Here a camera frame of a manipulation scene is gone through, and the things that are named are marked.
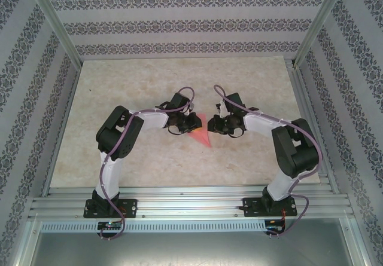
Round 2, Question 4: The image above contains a pink square paper sheet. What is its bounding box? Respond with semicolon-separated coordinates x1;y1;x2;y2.
187;114;212;149

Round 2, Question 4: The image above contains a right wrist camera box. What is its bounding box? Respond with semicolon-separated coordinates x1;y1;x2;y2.
215;100;229;118

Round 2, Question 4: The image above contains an aluminium side rail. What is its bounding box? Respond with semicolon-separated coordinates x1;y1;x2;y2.
40;64;83;197
285;59;341;195

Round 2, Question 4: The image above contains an aluminium mounting rail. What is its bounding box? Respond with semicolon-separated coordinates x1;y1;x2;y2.
28;186;357;220

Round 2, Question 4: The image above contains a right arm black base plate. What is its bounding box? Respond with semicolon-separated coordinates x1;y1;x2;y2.
242;197;299;218

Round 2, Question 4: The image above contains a slotted grey cable duct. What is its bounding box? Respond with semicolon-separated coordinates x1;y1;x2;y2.
40;220;269;233

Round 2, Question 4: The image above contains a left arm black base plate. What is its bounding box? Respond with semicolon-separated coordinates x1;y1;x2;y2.
83;198;139;219

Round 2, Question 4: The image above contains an aluminium frame post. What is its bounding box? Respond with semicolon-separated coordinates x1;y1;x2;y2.
294;0;349;68
25;0;84;67

